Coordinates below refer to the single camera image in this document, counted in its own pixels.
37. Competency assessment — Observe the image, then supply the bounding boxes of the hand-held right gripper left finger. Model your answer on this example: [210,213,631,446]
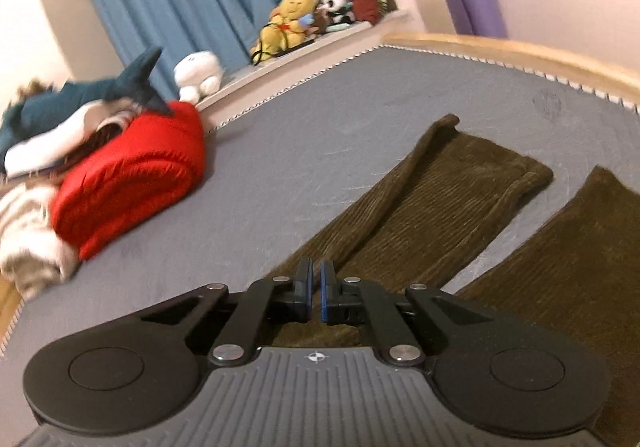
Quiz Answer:
[145,257,316,369]

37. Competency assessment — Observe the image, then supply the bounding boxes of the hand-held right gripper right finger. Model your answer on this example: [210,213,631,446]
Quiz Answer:
[320,259,501,368]

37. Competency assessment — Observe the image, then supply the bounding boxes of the olive corduroy pants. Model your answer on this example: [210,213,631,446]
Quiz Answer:
[270,114,640,447]

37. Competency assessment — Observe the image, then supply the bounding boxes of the grey quilted mattress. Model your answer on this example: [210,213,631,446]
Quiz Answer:
[0,44,640,368]

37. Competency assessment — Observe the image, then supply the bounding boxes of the folded red quilt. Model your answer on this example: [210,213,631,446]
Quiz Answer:
[50,101,207,260]

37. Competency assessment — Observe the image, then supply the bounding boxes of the white window sill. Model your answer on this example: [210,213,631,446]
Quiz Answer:
[197,10,416,110]

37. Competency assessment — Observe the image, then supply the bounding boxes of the white plush toy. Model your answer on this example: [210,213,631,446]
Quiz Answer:
[173,51,224,104]

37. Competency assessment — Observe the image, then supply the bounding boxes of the folded white blanket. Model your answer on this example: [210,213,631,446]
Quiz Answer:
[0,182,81,300]

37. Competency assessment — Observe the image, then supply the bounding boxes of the yellow round-faced plush toy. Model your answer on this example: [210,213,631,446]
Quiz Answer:
[272,0,321,34]

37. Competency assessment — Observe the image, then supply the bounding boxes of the panda plush toy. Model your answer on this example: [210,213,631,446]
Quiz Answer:
[320,0,354,23]

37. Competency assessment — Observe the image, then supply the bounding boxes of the white pillow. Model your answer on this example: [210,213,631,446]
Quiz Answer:
[5,102,136,178]

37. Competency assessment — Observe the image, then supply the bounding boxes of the blue shark plush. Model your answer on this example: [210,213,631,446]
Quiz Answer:
[0,47,176,168]

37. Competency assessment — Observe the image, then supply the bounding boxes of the purple yoga mat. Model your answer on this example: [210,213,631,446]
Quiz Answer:
[439,0,508,39]

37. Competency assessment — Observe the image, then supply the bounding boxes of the yellow plush toy with straps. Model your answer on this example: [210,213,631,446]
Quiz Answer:
[250,20,306,64]

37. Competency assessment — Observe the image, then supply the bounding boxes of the wooden bed frame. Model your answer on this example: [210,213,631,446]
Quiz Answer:
[0,31,640,353]

